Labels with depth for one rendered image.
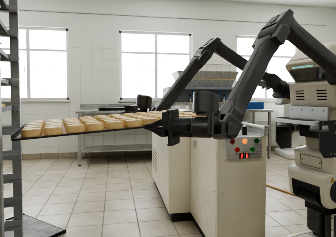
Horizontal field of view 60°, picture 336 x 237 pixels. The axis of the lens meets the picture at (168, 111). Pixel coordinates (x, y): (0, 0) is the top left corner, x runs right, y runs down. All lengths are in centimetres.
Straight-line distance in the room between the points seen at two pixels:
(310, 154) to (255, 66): 72
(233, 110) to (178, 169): 177
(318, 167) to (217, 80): 138
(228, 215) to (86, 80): 411
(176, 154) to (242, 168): 75
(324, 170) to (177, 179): 139
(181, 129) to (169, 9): 513
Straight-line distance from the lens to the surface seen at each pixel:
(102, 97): 552
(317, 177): 149
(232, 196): 198
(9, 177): 128
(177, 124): 81
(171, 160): 253
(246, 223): 209
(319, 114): 146
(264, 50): 98
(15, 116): 124
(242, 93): 88
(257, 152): 195
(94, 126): 85
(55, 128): 85
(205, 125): 78
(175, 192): 261
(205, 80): 261
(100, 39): 562
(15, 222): 133
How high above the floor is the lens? 108
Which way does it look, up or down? 2 degrees down
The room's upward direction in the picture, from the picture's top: straight up
